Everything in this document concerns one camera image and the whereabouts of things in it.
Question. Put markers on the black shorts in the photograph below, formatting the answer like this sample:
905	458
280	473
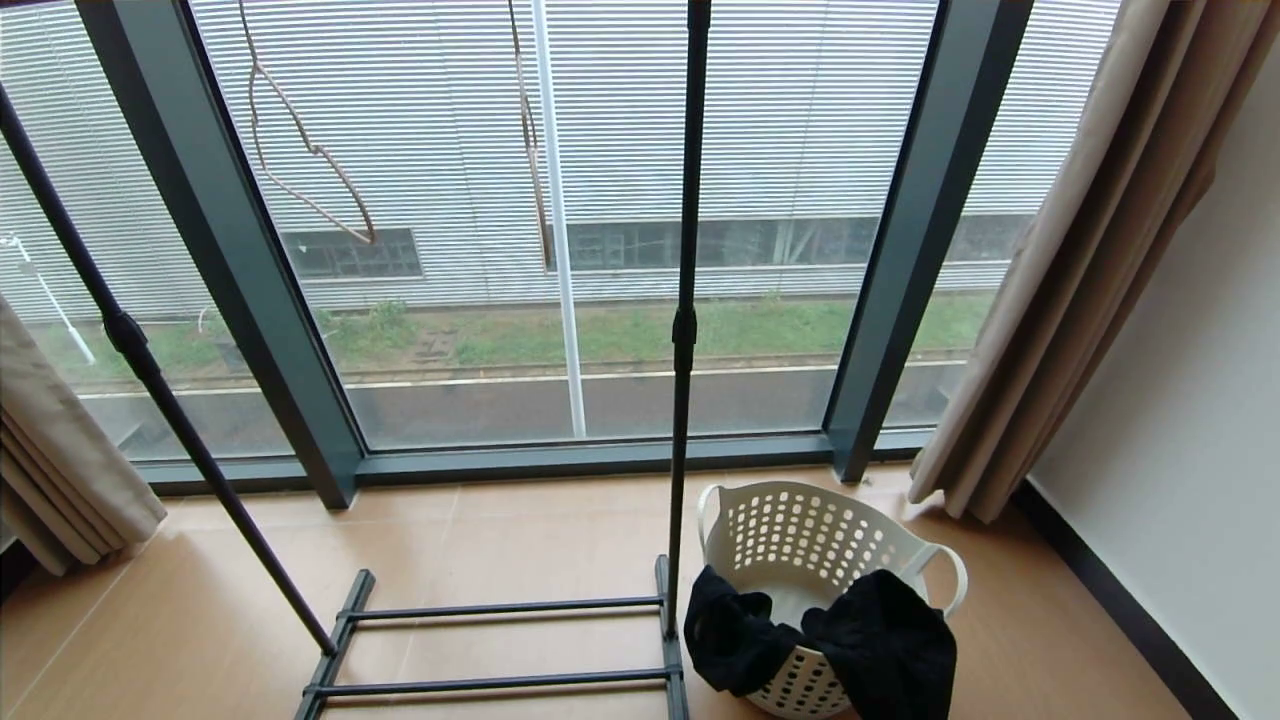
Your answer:
890	650

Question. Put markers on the black clothes rack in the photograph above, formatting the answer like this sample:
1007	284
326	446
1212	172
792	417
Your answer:
684	330

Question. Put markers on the pink clothes hanger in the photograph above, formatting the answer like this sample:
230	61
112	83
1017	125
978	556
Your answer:
372	237
530	135

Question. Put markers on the white laundry basket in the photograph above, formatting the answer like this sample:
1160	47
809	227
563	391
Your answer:
800	530

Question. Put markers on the black garment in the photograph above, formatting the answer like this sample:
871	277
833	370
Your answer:
730	640

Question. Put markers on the beige curtain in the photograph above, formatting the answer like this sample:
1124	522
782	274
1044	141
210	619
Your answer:
1080	250
60	470

